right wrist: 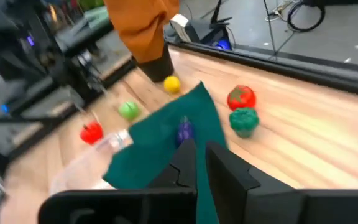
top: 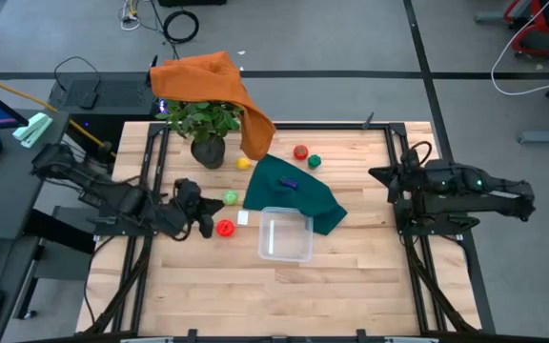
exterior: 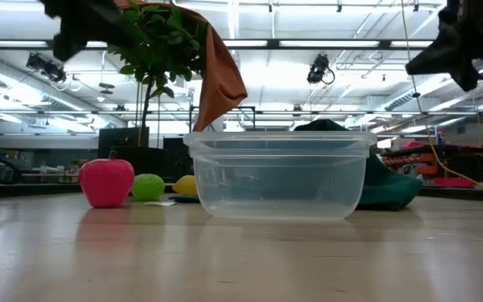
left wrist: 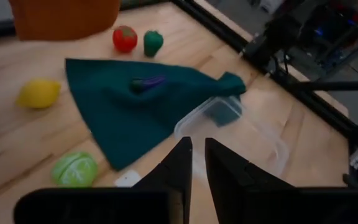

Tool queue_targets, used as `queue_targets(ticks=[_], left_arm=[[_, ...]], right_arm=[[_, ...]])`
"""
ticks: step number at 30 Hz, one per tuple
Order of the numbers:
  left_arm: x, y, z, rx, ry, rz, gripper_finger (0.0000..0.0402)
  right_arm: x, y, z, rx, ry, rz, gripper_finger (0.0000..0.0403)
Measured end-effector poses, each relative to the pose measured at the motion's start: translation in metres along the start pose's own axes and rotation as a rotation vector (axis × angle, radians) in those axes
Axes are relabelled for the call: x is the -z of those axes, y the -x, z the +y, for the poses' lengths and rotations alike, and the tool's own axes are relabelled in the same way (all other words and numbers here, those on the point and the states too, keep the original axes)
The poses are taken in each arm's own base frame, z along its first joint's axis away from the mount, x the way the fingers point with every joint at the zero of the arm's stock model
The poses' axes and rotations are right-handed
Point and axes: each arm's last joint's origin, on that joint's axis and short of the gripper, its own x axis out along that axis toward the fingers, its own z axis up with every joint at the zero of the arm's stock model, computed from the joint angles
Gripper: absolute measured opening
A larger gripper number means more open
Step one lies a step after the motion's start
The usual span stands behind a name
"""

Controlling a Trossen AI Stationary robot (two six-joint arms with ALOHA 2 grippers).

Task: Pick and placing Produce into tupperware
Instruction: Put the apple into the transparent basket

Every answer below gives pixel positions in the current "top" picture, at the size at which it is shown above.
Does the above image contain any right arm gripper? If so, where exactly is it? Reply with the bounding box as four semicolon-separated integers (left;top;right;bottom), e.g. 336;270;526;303
368;164;431;205

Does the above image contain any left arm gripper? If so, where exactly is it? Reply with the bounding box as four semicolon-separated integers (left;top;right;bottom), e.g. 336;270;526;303
173;188;226;240

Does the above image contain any red round toy fruit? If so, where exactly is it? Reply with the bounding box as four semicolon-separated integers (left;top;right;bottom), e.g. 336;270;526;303
215;218;236;238

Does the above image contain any clear plastic tupperware container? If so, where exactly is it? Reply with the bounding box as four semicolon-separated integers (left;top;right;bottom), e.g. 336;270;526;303
256;206;315;263

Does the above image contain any green plant in black pot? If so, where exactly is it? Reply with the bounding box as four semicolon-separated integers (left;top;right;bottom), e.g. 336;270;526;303
154;98;245;171

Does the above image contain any dark green cloth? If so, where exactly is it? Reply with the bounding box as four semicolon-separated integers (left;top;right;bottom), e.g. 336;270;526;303
242;153;349;236

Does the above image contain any orange cloth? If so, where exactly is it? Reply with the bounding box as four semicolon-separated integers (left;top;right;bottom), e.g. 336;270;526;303
149;50;277;162

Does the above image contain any black computer case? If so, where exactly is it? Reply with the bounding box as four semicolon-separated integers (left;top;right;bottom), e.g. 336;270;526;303
48;71;161;158

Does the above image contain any small black flat device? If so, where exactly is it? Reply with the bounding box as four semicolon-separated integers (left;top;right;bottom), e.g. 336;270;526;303
79;91;99;111

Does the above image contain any mint green stapler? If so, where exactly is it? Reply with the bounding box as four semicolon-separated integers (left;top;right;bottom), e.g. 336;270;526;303
11;111;54;150

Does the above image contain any black desk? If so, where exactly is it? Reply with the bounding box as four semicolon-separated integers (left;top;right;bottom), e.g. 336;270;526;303
0;108;71;343

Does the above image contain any red and black chair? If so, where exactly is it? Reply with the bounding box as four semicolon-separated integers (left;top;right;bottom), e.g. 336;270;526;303
502;0;549;58

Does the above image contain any black aluminium table frame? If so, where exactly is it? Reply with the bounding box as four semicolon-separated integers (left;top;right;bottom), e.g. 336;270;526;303
76;121;498;343

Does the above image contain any white floor cable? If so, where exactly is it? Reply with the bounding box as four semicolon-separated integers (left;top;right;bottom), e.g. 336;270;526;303
490;0;549;96

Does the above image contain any coiled black cable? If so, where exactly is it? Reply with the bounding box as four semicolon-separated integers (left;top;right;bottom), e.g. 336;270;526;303
162;9;201;45

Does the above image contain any thin black cable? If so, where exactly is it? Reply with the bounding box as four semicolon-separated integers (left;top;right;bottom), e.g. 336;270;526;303
53;55;102;92

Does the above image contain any white and yellow cable bundle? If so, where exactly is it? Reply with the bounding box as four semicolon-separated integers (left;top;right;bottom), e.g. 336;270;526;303
119;0;156;32

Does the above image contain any yellow hose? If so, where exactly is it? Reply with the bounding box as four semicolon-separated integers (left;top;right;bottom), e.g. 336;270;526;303
0;70;113;149

